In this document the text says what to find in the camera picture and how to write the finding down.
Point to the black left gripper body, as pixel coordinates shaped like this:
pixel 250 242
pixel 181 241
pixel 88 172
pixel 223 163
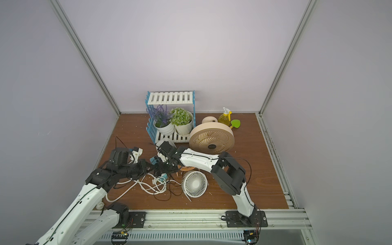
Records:
pixel 147 165

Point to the teal white power strip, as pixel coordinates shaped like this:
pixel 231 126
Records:
pixel 158 168

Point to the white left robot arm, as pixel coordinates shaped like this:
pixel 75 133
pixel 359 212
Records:
pixel 98 184

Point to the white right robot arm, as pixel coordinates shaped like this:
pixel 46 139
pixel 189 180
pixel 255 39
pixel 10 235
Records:
pixel 226 171

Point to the white round tilting desk fan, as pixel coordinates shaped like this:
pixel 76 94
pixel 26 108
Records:
pixel 162 141

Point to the orange ribbed desk fan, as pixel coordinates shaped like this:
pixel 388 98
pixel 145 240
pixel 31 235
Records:
pixel 185 168

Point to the small white desk fan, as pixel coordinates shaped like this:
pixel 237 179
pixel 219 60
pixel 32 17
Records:
pixel 194 184

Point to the large beige desk fan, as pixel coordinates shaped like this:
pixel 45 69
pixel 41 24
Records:
pixel 211 138

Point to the white pot purple lavender plant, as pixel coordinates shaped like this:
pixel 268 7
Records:
pixel 161 118

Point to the white pot green plant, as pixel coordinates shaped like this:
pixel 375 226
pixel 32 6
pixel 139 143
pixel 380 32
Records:
pixel 182 120

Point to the beige round humidifier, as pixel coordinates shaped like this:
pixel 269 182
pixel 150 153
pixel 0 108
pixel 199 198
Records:
pixel 209 119

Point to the blue white wooden plant shelf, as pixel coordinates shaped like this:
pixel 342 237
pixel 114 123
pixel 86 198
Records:
pixel 171 99

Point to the yellow spray bottle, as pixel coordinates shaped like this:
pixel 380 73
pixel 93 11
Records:
pixel 225 118

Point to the green round small object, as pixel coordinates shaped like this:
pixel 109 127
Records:
pixel 235 123

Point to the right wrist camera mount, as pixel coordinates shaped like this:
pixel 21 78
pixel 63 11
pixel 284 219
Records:
pixel 167 151

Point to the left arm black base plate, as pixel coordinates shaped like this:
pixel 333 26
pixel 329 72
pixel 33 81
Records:
pixel 131 219

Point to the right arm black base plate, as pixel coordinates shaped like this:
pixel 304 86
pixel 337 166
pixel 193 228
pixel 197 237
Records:
pixel 234 219

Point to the aluminium front rail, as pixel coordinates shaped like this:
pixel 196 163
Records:
pixel 196 225

